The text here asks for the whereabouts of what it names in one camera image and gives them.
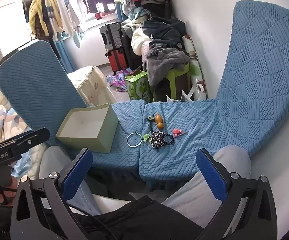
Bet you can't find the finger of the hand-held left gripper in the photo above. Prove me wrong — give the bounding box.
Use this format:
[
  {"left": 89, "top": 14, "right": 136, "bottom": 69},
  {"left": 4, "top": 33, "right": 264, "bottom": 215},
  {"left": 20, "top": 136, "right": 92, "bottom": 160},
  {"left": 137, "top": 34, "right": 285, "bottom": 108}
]
[
  {"left": 0, "top": 130, "right": 33, "bottom": 147},
  {"left": 9, "top": 127, "right": 50, "bottom": 159}
]

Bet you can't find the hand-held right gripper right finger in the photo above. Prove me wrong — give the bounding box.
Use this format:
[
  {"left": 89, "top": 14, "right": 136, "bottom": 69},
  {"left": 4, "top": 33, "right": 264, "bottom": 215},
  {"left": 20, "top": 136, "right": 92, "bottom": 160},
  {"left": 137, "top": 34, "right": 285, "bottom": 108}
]
[{"left": 196, "top": 148, "right": 277, "bottom": 240}]

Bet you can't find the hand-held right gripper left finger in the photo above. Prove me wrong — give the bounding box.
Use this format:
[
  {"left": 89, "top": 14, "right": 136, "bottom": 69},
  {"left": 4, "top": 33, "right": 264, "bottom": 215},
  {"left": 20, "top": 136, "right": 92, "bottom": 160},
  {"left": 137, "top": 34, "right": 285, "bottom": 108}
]
[{"left": 11, "top": 148, "right": 95, "bottom": 240}]

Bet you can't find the pale green cardboard box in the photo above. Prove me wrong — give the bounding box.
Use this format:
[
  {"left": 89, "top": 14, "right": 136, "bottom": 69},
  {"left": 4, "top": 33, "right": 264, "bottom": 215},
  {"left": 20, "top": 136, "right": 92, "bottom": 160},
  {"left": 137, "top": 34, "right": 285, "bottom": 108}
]
[{"left": 55, "top": 103, "right": 118, "bottom": 153}]

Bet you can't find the light blue bangle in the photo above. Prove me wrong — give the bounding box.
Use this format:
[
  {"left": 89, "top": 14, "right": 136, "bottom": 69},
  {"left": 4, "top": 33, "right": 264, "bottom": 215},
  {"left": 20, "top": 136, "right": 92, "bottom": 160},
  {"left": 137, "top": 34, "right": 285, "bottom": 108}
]
[{"left": 127, "top": 132, "right": 143, "bottom": 147}]

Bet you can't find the wooden gourd pendant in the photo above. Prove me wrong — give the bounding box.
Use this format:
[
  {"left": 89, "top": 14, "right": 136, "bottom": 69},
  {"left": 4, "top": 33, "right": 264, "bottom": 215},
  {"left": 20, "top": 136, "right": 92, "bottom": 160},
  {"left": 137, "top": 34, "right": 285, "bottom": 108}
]
[{"left": 153, "top": 113, "right": 164, "bottom": 130}]

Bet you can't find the printed blanket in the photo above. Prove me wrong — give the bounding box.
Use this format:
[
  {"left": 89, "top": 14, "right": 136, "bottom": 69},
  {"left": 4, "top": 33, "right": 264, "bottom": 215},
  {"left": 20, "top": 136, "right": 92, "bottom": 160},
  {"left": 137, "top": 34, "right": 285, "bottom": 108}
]
[{"left": 0, "top": 84, "right": 47, "bottom": 178}]

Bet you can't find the person's right leg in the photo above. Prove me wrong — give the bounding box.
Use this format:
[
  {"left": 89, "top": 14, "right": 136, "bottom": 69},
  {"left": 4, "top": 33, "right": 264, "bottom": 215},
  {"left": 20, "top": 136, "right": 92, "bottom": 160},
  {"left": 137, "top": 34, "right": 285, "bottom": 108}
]
[{"left": 160, "top": 145, "right": 251, "bottom": 228}]

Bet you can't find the blue textured sofa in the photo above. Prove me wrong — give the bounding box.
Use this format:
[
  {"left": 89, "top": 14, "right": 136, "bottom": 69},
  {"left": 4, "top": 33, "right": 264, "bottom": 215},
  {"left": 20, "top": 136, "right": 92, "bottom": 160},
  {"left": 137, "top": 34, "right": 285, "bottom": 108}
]
[{"left": 0, "top": 0, "right": 289, "bottom": 183}]

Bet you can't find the person's black shirt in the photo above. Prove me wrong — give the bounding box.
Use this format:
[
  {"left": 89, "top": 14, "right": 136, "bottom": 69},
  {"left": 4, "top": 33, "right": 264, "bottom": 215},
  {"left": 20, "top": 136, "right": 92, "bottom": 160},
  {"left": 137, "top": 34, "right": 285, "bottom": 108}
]
[{"left": 42, "top": 196, "right": 205, "bottom": 240}]

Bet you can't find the cream lace cover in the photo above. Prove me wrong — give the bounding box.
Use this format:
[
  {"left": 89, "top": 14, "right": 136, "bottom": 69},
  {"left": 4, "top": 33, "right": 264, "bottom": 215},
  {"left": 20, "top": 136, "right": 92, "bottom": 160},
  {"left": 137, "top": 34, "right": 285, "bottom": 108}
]
[{"left": 67, "top": 66, "right": 117, "bottom": 107}]

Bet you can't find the white tote bag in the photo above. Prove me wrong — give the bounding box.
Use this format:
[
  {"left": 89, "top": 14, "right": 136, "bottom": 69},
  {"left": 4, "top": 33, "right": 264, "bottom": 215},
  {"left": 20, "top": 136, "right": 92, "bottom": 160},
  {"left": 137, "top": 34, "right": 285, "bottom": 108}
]
[{"left": 166, "top": 84, "right": 206, "bottom": 102}]

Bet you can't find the blue curtain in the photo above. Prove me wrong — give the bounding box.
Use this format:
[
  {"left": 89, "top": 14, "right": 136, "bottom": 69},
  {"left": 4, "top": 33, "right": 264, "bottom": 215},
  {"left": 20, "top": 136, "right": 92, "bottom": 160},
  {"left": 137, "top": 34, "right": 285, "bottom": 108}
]
[
  {"left": 111, "top": 0, "right": 125, "bottom": 23},
  {"left": 56, "top": 30, "right": 75, "bottom": 73}
]

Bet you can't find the colourful wrapping paper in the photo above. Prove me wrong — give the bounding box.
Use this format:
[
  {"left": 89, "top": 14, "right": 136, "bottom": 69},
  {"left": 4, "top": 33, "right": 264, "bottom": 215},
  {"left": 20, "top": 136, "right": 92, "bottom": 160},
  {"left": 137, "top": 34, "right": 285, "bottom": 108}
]
[{"left": 106, "top": 67, "right": 135, "bottom": 93}]

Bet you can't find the green printed carton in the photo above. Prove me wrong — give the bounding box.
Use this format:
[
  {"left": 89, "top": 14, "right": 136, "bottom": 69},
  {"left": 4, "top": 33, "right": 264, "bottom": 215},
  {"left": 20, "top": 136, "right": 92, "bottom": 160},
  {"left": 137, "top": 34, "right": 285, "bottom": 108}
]
[{"left": 125, "top": 70, "right": 153, "bottom": 103}]

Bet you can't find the green plastic stool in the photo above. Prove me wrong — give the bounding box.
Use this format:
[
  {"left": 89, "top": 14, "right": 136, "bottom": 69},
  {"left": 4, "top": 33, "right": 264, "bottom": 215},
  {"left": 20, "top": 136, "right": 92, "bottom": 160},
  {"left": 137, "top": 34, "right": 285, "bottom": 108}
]
[{"left": 155, "top": 64, "right": 191, "bottom": 103}]

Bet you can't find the white cabinet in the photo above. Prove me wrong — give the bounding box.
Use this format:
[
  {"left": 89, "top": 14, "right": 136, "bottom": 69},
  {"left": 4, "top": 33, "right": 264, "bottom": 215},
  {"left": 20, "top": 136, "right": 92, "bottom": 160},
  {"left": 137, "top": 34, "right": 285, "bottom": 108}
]
[{"left": 0, "top": 1, "right": 32, "bottom": 58}]

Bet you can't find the floral rolled mat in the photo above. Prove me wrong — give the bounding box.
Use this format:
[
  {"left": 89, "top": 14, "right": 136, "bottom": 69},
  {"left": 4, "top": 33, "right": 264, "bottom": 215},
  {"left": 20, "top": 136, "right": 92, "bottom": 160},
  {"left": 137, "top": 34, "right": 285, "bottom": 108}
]
[{"left": 182, "top": 34, "right": 209, "bottom": 100}]

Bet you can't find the red suitcase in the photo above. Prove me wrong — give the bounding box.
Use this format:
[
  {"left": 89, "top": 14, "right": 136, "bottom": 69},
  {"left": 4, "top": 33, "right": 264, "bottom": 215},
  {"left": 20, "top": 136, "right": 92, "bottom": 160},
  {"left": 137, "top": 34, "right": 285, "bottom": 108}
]
[{"left": 106, "top": 49, "right": 128, "bottom": 75}]

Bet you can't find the row of hanging clothes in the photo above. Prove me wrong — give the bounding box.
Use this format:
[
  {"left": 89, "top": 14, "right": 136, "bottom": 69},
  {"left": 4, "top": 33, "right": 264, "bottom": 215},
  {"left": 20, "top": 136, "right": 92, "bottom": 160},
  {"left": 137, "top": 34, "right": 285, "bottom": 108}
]
[{"left": 28, "top": 0, "right": 86, "bottom": 48}]

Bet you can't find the black suitcase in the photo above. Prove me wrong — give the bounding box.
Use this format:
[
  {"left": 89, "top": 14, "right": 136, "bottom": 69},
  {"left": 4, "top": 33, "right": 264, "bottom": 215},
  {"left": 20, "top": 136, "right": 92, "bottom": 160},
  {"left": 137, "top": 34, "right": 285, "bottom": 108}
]
[{"left": 99, "top": 22, "right": 123, "bottom": 50}]

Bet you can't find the cream quilt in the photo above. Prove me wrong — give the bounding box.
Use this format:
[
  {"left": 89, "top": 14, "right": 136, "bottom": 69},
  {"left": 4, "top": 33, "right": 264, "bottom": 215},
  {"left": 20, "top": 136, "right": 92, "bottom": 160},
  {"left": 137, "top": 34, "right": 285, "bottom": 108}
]
[{"left": 131, "top": 27, "right": 151, "bottom": 55}]

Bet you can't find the dark blue jacket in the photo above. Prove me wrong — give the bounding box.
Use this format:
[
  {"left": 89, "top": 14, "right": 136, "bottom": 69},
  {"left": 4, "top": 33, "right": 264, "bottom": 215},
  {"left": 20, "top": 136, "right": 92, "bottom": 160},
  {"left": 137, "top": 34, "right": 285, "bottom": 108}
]
[{"left": 143, "top": 17, "right": 186, "bottom": 46}]

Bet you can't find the black cable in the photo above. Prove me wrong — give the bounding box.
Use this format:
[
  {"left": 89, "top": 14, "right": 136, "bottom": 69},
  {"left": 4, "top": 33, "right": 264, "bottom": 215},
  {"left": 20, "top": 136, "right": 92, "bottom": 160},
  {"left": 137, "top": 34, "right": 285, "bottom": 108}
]
[{"left": 71, "top": 205, "right": 117, "bottom": 240}]

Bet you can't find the green pendant black cord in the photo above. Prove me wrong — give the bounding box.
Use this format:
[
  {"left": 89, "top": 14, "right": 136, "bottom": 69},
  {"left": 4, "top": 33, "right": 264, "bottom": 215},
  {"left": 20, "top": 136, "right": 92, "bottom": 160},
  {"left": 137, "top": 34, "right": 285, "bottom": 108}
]
[{"left": 147, "top": 116, "right": 155, "bottom": 135}]

